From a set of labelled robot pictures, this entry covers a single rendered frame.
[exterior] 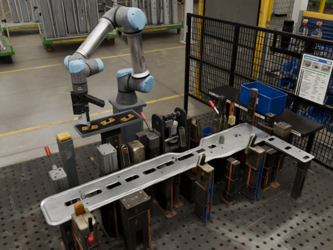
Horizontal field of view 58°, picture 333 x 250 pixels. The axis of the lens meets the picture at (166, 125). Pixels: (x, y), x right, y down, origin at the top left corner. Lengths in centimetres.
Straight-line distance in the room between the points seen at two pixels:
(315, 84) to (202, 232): 118
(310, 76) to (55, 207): 170
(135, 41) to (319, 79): 118
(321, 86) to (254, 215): 92
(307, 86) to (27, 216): 190
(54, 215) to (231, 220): 94
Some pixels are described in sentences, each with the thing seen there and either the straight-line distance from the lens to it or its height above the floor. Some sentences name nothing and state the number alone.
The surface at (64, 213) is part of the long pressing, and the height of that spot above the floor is 100.
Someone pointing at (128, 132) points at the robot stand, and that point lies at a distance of 215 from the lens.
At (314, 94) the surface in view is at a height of 120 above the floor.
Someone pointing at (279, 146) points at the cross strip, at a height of 100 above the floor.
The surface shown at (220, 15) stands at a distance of 431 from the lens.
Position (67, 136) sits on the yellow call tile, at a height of 116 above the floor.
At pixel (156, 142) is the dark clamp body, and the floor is 105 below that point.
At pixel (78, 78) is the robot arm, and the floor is 146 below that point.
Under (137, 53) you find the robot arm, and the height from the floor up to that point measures 148.
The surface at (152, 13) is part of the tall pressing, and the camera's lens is 962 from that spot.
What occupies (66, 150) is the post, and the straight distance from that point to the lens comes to 169.
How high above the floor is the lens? 196
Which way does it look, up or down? 28 degrees down
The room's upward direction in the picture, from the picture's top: straight up
